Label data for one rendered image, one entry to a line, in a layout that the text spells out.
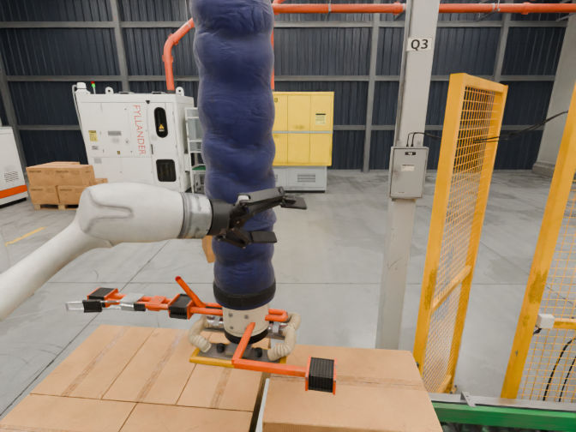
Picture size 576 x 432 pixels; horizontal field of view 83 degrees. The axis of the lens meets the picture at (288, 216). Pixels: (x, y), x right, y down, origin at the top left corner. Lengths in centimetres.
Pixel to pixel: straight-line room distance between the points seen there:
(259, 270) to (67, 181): 742
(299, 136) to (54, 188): 551
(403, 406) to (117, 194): 118
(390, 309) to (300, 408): 123
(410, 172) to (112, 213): 170
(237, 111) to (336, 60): 1081
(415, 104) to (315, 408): 158
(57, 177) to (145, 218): 785
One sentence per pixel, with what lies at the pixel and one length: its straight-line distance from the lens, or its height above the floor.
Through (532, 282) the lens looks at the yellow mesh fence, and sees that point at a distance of 190.
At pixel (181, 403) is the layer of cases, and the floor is 54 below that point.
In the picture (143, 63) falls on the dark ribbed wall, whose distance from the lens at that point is 1254.
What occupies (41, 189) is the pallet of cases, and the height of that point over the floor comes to 46.
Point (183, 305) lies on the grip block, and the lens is 134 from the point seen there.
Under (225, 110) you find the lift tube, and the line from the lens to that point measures 96.
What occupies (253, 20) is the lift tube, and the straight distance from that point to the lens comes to 100.
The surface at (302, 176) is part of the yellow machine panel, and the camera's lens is 848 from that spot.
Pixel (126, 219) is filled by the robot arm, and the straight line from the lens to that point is 59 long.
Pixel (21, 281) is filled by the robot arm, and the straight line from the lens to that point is 70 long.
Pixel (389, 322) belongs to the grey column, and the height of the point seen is 59.
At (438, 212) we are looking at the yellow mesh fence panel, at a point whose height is 153.
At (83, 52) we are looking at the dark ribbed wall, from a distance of 1345.
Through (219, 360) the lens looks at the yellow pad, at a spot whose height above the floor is 113.
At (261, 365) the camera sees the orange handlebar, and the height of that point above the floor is 125.
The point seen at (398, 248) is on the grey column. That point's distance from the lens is 220.
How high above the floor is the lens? 194
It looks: 17 degrees down
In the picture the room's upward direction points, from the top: straight up
